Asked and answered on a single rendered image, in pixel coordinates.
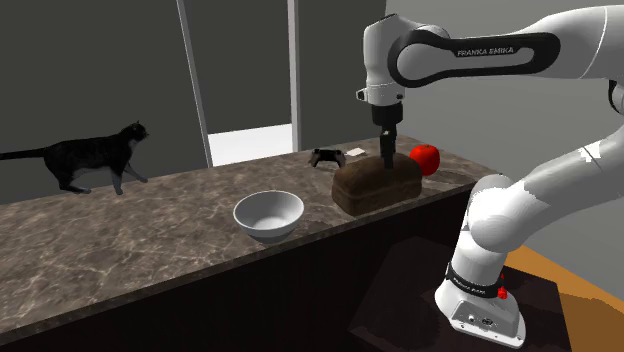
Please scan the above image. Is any black game controller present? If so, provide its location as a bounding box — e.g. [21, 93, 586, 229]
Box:
[308, 148, 348, 170]

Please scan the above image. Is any dark robot stand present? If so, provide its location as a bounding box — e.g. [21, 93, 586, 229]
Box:
[347, 235, 574, 352]

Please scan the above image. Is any doorway with white frame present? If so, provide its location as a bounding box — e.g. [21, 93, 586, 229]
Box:
[175, 0, 303, 169]

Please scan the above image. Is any brown bread loaf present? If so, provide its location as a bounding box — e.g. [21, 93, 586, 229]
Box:
[331, 152, 424, 218]

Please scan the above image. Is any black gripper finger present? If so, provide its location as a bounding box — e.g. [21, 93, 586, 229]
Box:
[379, 125, 398, 170]

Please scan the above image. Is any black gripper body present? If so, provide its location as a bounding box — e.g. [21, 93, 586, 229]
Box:
[371, 103, 405, 129]

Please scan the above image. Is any black and white cat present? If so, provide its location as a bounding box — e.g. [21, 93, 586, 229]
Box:
[0, 120, 150, 197]

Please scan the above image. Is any red apple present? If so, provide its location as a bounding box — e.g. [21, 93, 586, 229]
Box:
[408, 144, 442, 178]

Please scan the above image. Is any white bowl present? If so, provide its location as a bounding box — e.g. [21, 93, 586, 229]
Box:
[232, 189, 306, 242]

